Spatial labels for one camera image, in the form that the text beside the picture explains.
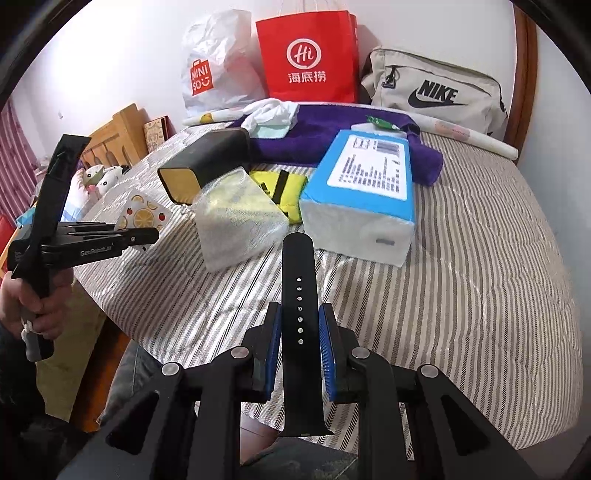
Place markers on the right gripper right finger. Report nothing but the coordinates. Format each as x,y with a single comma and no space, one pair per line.
355,375

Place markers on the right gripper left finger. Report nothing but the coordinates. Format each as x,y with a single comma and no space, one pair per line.
244,373

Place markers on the mint green cloth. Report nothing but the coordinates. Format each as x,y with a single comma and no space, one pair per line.
264,131

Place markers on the green wet wipe packet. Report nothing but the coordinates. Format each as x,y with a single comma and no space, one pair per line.
382,124

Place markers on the person's left forearm sleeve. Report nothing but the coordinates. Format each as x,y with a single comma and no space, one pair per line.
30,446

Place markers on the person's left hand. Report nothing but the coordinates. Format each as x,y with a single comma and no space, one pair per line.
50,311

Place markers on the plush toy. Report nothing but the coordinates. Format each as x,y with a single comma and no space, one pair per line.
87,187

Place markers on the pink striped curtain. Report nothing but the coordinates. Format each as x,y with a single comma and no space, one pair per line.
18,165

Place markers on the lemon print packet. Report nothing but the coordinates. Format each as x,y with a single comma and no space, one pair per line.
143,218

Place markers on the wooden headboard furniture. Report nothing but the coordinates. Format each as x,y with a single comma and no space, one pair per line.
120,142

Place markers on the striped grey bed quilt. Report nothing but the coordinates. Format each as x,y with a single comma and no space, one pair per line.
483,295

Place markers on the bubble wrap bag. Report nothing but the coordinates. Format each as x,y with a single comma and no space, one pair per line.
236,220

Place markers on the brown patterned box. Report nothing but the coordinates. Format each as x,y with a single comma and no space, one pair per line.
156,132

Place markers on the blue tissue pack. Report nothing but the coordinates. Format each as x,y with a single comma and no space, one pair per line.
359,201

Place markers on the yellow black cloth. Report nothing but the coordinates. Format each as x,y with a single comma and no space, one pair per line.
284,189

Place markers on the dark green tea box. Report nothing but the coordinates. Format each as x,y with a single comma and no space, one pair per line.
213,155

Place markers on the rolled white poster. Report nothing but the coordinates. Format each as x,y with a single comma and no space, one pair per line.
426,123

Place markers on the purple towel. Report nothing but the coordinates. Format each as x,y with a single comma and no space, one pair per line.
316,128

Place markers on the white Miniso plastic bag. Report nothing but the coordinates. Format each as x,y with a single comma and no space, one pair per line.
217,72

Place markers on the white sponge block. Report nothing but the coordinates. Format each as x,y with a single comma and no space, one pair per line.
372,128

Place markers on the beige Nike bag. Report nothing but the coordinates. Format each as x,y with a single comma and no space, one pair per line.
407,81

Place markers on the red paper shopping bag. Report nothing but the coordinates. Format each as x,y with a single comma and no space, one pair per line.
311,56

